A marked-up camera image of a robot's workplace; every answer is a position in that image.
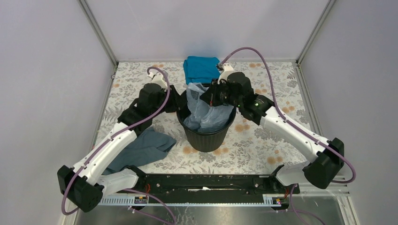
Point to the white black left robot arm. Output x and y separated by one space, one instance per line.
84 184

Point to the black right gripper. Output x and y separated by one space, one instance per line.
210 96

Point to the light blue plastic trash bag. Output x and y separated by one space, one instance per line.
204 118

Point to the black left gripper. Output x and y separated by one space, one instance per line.
175 99

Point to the white slotted cable duct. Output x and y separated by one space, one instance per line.
190 200

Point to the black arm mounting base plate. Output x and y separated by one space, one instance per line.
197 184

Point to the grey blue crumpled cloth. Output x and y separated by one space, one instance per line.
149 147

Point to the floral patterned table mat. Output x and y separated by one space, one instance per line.
246 149

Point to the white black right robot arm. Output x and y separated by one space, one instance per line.
322 155

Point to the black plastic trash bin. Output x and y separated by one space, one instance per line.
203 142

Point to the bright blue folded cloth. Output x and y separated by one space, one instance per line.
200 69

